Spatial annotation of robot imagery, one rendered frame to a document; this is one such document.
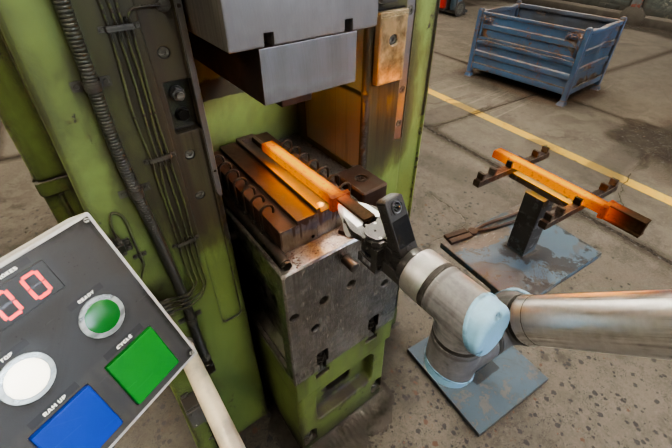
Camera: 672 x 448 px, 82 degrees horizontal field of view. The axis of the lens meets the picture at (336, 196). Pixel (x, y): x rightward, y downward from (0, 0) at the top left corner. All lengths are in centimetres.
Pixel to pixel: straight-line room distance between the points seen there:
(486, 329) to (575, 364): 143
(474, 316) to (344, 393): 98
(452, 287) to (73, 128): 66
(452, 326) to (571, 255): 81
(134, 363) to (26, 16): 50
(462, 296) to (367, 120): 58
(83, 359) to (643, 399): 193
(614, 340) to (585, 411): 129
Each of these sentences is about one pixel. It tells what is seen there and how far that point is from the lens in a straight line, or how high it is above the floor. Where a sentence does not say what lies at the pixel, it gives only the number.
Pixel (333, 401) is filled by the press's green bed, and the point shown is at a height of 16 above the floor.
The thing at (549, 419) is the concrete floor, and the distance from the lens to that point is 186.
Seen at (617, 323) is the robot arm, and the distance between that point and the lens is 65.
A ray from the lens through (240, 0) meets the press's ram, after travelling 64.
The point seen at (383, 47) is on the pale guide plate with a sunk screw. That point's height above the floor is 128.
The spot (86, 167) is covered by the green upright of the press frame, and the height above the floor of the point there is 118.
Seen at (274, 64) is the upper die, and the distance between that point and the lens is 68.
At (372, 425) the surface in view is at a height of 0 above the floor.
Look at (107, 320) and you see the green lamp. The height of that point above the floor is 108.
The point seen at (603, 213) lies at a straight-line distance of 115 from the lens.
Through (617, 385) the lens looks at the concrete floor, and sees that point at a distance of 208.
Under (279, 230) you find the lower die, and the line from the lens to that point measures 86.
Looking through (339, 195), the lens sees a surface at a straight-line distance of 81.
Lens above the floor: 154
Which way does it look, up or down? 36 degrees down
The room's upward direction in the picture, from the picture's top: straight up
